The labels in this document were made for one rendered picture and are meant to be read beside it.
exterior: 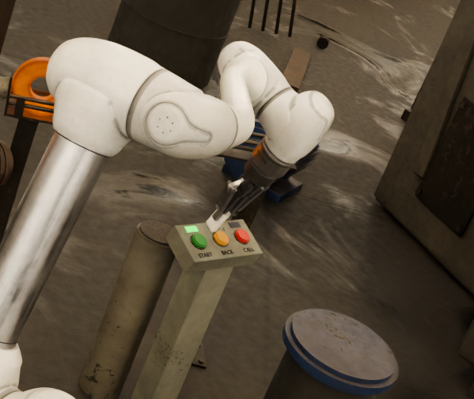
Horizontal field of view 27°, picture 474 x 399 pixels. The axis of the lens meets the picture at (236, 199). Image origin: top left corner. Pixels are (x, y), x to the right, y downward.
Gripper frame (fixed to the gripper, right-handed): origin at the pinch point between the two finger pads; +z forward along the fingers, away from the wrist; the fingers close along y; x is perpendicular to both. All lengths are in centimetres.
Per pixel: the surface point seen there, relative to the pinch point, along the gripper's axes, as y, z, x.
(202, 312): -7.7, 26.6, 10.5
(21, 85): 18, 21, -60
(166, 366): -2.8, 42.3, 16.4
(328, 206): -185, 97, -64
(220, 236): -6.8, 8.0, 0.1
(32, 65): 17, 15, -61
